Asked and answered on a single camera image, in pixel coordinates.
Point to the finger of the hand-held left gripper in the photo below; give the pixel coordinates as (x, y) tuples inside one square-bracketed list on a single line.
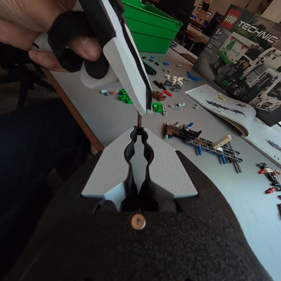
[(125, 70), (140, 59)]

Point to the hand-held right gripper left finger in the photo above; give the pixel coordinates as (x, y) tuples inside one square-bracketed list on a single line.
[(107, 169)]

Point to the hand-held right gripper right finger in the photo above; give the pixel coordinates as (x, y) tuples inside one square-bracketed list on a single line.
[(171, 169)]

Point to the brown lego axle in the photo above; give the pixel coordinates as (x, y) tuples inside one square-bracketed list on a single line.
[(139, 123)]

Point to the partly built lego chassis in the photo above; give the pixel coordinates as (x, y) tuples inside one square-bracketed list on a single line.
[(197, 140)]

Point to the scattered loose lego pieces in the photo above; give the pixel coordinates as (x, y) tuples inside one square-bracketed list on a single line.
[(171, 85)]

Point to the lego instruction booklet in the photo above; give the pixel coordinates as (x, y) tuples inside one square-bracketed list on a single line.
[(226, 105)]

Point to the red and black lego parts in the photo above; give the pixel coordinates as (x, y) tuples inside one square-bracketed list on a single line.
[(270, 173)]

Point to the lego truck set box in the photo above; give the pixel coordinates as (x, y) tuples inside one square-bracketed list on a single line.
[(245, 61)]

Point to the person's left hand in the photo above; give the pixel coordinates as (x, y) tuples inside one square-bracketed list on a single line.
[(22, 19)]

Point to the stacked green plastic bins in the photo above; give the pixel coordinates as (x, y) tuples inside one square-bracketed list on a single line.
[(151, 30)]

